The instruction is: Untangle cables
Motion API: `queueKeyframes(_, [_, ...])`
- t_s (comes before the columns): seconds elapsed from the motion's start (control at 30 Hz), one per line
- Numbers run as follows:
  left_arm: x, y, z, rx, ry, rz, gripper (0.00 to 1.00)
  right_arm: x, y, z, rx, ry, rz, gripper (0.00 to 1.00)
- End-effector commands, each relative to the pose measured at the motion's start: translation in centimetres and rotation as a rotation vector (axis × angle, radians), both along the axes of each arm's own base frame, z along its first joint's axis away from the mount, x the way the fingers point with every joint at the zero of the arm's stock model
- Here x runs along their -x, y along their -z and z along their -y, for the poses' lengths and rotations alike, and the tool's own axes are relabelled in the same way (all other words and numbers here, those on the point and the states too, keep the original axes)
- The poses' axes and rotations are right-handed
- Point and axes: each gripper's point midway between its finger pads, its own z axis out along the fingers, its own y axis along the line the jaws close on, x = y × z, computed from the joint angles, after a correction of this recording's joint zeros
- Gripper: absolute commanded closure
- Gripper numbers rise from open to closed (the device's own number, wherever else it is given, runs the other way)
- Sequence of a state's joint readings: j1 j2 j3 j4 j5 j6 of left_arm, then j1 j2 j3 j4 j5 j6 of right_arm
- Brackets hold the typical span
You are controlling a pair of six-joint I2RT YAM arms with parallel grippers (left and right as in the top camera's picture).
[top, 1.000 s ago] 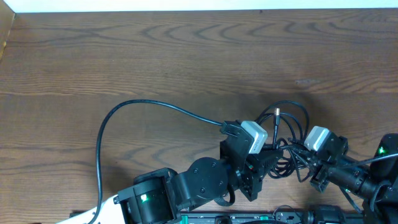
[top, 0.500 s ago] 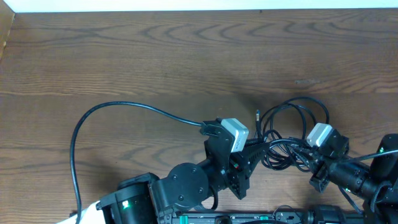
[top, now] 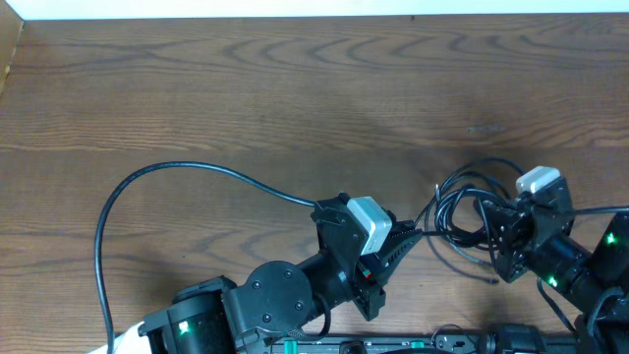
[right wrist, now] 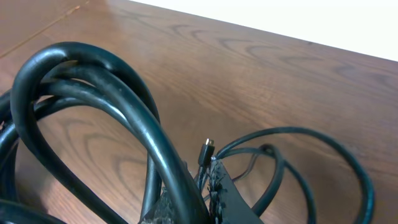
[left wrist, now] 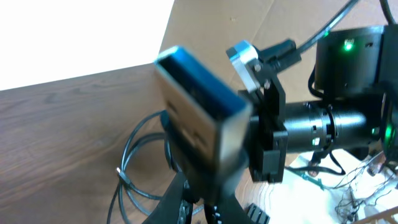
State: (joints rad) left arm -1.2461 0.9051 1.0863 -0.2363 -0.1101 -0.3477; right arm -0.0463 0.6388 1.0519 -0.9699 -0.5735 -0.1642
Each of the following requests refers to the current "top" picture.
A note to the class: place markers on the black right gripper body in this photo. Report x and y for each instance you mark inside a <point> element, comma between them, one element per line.
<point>514,241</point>

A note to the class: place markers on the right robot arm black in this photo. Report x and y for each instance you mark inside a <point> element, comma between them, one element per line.
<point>596,283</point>

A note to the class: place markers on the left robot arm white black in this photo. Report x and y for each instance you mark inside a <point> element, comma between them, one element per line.
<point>220,316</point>

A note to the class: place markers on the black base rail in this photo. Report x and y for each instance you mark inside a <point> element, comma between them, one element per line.
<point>450,339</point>

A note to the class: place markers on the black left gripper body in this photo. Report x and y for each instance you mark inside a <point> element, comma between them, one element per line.
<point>355,270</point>

